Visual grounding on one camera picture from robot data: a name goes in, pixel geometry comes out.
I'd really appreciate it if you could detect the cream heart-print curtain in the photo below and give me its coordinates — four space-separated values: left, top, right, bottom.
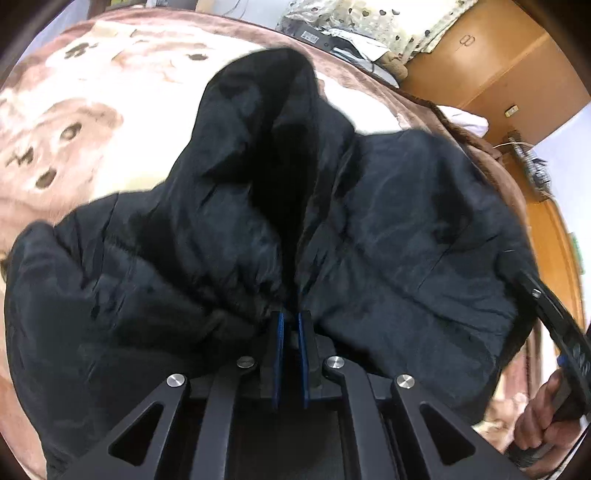
281 0 481 62

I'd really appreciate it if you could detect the white folded cloth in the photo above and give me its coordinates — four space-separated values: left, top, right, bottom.
436 105 489 137

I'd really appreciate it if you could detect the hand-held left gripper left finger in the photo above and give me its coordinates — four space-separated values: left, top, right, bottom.
60 310 289 480

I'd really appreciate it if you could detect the brown printed blanket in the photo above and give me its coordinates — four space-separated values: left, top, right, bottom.
0 9 525 480

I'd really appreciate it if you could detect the black box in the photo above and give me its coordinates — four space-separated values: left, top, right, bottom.
284 18 352 52

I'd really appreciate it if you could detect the brown teddy bear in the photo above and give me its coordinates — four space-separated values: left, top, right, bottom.
379 51 410 80

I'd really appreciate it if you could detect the wooden wardrobe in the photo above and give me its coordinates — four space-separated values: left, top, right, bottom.
402 0 583 145

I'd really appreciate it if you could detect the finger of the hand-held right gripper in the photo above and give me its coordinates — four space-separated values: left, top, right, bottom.
508 270 591 370

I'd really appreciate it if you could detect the white plastic bag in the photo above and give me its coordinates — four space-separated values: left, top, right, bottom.
323 27 385 62

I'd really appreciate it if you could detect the wooden headboard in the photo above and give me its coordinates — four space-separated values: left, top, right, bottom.
524 185 588 333

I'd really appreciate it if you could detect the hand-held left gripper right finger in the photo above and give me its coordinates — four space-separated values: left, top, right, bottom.
298 310 522 480

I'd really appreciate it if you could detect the black puffer jacket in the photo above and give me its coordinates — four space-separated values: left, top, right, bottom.
4 46 539 480

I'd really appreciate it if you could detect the power strip with plugs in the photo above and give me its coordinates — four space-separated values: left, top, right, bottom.
508 133 555 204

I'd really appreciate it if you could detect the person's right hand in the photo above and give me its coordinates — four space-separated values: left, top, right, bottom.
512 369 587 476

